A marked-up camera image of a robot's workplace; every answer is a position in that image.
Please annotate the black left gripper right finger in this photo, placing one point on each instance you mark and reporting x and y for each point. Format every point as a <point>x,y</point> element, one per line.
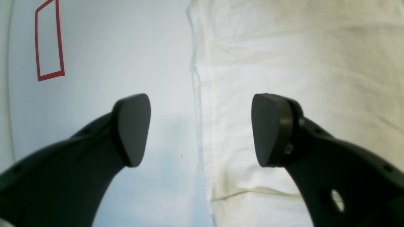
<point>342,184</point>

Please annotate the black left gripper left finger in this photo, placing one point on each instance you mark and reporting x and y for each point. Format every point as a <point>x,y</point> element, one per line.
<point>63,184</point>

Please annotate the white printed T-shirt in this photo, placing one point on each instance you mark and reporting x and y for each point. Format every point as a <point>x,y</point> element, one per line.
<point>341,60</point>

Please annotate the red tape rectangle marking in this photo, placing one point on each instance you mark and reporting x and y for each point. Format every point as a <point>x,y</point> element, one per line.
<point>48,41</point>

